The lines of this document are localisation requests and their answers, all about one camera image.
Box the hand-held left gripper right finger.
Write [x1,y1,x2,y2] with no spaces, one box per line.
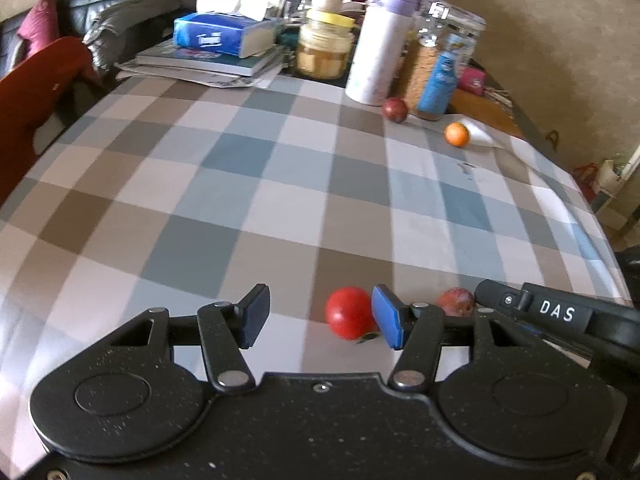
[371,284,538,393]

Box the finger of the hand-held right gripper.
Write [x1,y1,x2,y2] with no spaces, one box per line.
[474,280,526,318]

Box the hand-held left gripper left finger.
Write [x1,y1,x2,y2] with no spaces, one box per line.
[107,283,272,395]

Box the red tomato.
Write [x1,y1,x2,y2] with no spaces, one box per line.
[325,287,381,343]

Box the reddish purple plum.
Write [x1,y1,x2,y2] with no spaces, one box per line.
[436,287,476,317]
[382,97,410,123]

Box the dark cloth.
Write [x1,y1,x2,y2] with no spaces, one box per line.
[615,245,640,286]

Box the checkered tablecloth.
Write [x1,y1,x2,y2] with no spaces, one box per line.
[0,72,633,480]

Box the red paper bag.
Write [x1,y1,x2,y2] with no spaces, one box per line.
[572,162,601,201]

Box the white paper bag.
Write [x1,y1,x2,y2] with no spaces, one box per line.
[597,157,632,211]

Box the small mandarin orange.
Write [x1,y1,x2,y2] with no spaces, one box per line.
[444,122,471,148]

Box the pink pencil case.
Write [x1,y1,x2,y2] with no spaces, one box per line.
[459,66,486,98]

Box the clear cereal jar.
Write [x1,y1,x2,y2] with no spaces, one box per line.
[402,0,486,122]

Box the stack of books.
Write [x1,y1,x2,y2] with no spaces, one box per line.
[115,40,286,91]

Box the white thermos purple lid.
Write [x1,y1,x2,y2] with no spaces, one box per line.
[345,0,418,107]

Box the glass jar yellow lid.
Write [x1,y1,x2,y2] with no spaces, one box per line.
[296,9,356,80]

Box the blue tissue box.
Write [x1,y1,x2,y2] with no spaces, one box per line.
[173,12,281,59]

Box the white tissue paper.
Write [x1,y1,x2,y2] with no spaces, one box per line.
[194,0,283,21]

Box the grey jacket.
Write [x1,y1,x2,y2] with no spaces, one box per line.
[82,0,196,73]

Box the pink cushion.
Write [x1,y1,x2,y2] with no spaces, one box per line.
[17,0,58,56]

